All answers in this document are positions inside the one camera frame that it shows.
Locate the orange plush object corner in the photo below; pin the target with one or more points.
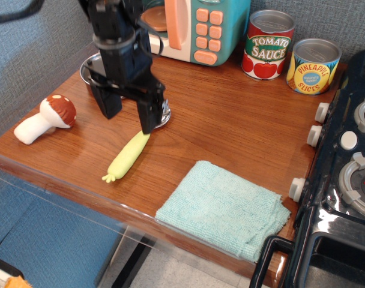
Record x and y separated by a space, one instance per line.
11 276

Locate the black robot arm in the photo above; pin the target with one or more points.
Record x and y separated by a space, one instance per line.
112 19

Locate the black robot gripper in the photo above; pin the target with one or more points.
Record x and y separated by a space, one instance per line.
127 63

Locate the toy microwave teal and cream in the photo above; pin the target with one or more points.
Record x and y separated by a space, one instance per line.
201 32

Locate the black toy stove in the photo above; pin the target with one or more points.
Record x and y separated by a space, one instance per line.
328 248

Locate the small steel pot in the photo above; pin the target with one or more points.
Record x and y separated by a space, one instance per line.
94 64

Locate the yellow corn handle spoon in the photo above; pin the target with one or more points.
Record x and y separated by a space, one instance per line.
126 158

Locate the pineapple slices can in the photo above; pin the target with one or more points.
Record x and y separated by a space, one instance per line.
313 65

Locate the plush brown white mushroom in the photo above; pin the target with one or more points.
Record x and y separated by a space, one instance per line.
55 111

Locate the light blue folded towel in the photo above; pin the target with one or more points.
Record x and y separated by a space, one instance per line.
224 210

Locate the tomato sauce can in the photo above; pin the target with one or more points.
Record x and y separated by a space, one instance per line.
269 36

